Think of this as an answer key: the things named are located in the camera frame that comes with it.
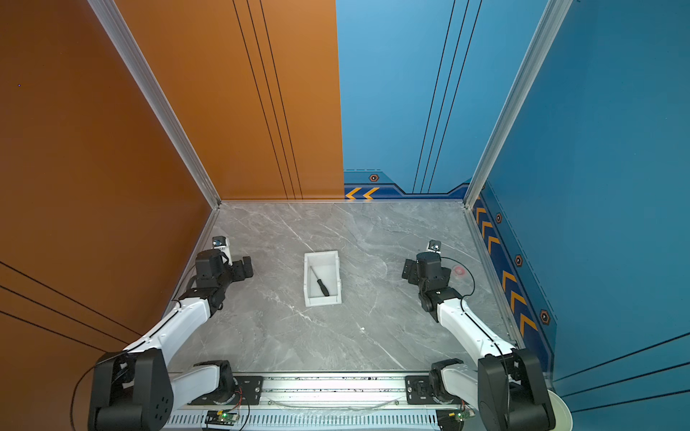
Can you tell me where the black handled screwdriver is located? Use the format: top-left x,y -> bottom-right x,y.
309,267 -> 330,297

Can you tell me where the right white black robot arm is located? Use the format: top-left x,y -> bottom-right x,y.
402,241 -> 557,430

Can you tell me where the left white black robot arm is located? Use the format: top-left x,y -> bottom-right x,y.
86,247 -> 253,430

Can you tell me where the white rectangular plastic bin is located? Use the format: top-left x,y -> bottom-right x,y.
303,251 -> 342,307

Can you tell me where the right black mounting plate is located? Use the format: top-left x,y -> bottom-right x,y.
404,375 -> 462,406

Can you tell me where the black mounting plate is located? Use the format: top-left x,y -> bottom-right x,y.
404,375 -> 462,406
189,375 -> 263,407

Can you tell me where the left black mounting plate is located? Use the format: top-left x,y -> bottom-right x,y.
189,375 -> 263,407

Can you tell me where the right green circuit board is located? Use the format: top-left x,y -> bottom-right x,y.
449,409 -> 475,422

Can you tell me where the green circuit board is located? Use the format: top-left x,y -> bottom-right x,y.
449,409 -> 475,422
203,409 -> 241,428

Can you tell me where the left green circuit board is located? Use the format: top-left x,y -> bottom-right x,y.
203,409 -> 241,428

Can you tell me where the white round bowl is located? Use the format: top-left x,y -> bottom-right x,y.
548,390 -> 573,431

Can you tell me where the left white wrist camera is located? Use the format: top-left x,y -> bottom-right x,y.
211,235 -> 232,265

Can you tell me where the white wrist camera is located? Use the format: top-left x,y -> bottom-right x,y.
211,235 -> 232,265
427,240 -> 441,253

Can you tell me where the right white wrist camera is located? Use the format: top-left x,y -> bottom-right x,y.
427,240 -> 441,253

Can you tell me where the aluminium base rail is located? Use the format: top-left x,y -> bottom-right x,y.
165,371 -> 484,430

